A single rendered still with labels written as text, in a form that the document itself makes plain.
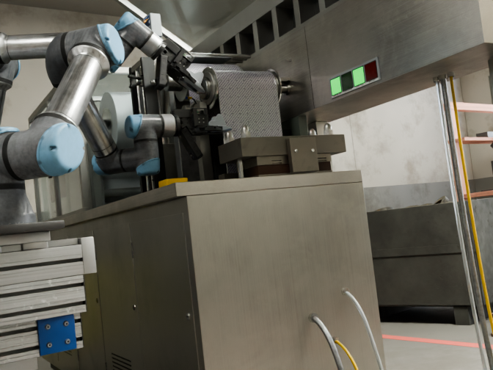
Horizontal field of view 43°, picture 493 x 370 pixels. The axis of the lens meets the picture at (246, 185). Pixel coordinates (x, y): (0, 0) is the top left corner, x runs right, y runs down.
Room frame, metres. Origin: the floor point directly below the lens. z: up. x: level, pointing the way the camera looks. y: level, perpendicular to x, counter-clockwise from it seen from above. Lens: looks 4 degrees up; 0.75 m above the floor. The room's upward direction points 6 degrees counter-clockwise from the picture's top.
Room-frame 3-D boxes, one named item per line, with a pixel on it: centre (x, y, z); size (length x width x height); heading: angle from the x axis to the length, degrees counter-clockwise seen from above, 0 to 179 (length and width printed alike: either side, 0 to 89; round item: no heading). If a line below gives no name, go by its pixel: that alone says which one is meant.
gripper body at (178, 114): (2.06, 0.16, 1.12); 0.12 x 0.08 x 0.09; 119
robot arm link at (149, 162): (1.99, 0.32, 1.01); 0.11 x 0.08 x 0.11; 73
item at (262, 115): (2.17, -0.04, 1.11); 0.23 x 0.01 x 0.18; 119
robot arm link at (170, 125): (2.02, 0.24, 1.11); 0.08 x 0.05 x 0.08; 29
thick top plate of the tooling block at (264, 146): (2.09, -0.13, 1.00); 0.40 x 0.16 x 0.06; 119
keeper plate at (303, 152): (2.01, -0.19, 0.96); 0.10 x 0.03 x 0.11; 119
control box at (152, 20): (2.66, 0.33, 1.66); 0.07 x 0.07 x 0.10; 36
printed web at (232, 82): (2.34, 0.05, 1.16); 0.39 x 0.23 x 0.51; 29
